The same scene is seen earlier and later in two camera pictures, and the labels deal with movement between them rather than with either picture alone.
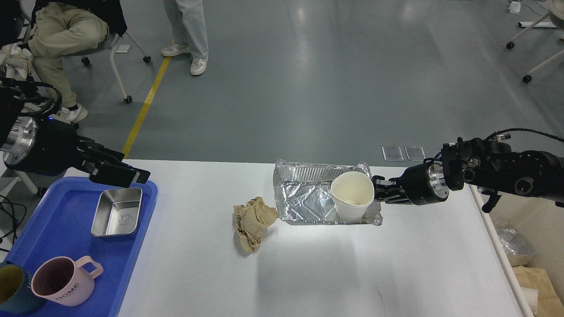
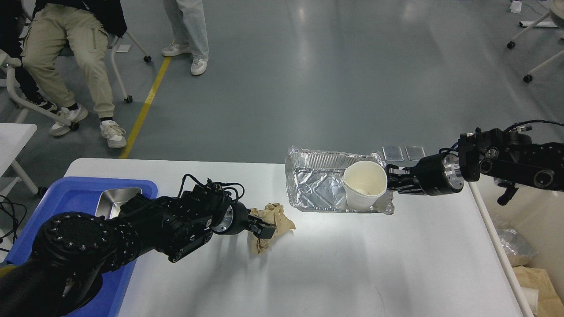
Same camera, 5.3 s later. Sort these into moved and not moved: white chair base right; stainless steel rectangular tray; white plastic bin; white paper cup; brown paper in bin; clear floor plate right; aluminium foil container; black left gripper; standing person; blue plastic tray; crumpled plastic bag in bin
Moved: black left gripper; aluminium foil container; white paper cup
Not moved: white chair base right; stainless steel rectangular tray; blue plastic tray; brown paper in bin; standing person; crumpled plastic bag in bin; white plastic bin; clear floor plate right
